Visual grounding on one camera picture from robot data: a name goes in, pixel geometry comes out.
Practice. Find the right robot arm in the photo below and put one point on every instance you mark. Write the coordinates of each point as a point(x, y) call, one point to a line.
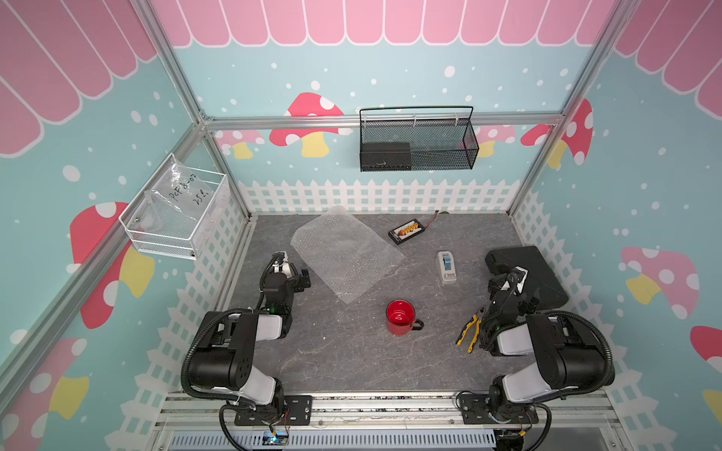
point(571, 355)

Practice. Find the clear plastic labelled bag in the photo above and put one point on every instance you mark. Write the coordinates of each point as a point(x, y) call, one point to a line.
point(180, 197)

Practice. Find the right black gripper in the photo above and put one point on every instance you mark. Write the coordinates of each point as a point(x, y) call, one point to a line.
point(512, 289)

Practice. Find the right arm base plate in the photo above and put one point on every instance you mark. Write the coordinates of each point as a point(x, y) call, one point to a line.
point(484, 409)

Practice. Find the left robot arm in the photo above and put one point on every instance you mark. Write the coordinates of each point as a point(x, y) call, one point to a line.
point(219, 363)

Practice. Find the red enamel mug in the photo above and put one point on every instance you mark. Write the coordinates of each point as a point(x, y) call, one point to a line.
point(402, 318)

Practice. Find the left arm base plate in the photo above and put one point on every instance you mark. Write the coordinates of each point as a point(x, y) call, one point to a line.
point(293, 411)

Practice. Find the black box in basket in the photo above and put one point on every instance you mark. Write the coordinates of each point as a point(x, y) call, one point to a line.
point(385, 156)

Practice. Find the black mesh wall basket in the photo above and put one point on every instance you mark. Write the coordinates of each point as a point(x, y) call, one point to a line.
point(441, 137)

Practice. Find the white blue tape dispenser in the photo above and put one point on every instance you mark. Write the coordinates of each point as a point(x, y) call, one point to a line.
point(446, 268)

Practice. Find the yellow blue pliers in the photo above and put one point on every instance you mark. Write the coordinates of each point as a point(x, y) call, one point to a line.
point(471, 329)

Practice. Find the black plastic tool case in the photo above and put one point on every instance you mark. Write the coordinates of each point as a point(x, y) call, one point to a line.
point(540, 281)

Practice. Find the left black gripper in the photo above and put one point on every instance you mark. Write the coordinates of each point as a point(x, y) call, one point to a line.
point(297, 280)

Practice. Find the clear bubble wrap sheet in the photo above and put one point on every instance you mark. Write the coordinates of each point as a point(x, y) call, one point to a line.
point(345, 253)

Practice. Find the black battery charger board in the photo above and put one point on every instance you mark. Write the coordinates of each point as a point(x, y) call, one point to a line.
point(406, 231)

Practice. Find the white ribbed cable duct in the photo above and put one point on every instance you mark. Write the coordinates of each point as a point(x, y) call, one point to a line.
point(368, 440)

